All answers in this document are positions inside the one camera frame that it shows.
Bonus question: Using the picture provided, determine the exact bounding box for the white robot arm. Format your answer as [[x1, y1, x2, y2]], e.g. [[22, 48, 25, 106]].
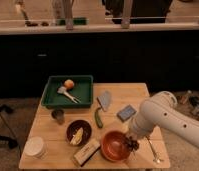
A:
[[127, 91, 199, 148]]

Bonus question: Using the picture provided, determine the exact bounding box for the green cucumber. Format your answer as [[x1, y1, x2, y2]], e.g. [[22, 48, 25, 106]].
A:
[[94, 107, 103, 128]]

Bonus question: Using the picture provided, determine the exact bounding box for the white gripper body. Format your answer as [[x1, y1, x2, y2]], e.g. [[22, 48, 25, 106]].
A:
[[127, 114, 157, 141]]

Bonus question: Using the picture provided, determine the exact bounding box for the black chair base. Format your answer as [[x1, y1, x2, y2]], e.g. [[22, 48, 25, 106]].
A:
[[0, 103, 20, 150]]

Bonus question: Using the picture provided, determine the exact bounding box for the red bowl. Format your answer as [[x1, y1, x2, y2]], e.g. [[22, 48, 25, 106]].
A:
[[100, 131, 131, 162]]

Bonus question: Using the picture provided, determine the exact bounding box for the blue sponge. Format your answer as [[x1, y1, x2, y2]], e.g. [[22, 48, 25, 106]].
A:
[[117, 105, 136, 122]]

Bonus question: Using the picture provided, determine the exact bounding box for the wooden block eraser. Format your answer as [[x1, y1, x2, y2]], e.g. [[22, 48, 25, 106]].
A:
[[74, 139, 100, 166]]

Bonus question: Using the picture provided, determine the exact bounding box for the dark brown bowl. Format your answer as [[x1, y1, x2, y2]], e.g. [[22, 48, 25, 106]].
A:
[[66, 120, 92, 146]]

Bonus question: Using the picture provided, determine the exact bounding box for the green plastic tray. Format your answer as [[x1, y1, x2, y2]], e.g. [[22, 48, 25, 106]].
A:
[[41, 75, 93, 108]]

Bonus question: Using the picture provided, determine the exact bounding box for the small dark metal cup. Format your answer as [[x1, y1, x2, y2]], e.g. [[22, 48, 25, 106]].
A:
[[51, 109, 64, 125]]

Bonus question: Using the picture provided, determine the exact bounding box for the yellow banana piece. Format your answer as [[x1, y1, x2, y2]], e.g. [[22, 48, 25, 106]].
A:
[[70, 128, 83, 145]]

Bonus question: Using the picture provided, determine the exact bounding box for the orange peach fruit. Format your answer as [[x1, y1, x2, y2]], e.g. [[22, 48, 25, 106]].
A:
[[63, 79, 74, 90]]

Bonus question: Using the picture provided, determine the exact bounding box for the silver fork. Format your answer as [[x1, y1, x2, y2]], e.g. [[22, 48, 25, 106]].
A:
[[146, 137, 161, 164]]

